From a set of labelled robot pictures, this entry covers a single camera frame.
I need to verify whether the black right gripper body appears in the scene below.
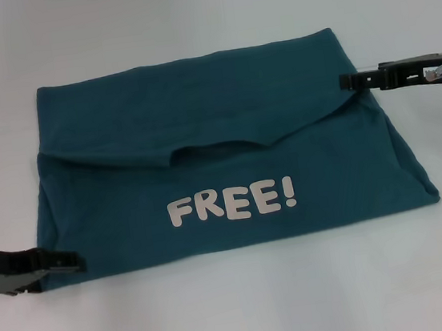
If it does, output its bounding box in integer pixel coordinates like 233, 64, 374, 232
375, 51, 442, 93

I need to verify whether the teal blue shirt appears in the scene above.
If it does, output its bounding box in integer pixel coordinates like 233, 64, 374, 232
14, 16, 442, 294

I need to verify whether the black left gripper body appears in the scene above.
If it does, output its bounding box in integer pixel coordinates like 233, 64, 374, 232
0, 237, 47, 299

